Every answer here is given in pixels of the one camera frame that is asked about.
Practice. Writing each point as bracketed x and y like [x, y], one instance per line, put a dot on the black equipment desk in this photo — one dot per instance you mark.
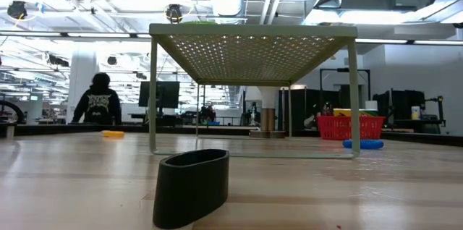
[401, 105]

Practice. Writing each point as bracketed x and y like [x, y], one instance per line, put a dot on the green perforated metal shelf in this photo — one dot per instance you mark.
[253, 29]

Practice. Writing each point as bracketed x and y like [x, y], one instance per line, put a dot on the black background monitor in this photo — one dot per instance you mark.
[166, 94]

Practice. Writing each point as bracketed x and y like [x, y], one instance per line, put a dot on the wide black cabinet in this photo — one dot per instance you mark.
[304, 107]

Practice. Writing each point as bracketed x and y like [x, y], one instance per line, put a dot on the white pillar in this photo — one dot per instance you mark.
[83, 63]

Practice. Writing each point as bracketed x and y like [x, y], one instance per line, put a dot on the white cylinder container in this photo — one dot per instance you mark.
[371, 105]

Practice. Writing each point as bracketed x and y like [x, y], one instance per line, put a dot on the red plastic basket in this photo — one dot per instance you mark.
[340, 128]

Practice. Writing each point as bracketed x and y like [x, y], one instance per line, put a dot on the person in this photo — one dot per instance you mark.
[97, 103]

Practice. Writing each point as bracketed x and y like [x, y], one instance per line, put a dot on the white bottle with yellow label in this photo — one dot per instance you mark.
[416, 113]

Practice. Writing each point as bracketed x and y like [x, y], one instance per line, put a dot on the black ceiling camera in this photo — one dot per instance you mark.
[174, 13]
[17, 10]
[112, 60]

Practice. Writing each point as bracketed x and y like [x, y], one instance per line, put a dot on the black background rig frame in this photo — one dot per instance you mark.
[343, 69]

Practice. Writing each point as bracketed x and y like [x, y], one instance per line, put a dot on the black aluminium table frame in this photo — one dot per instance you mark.
[54, 128]

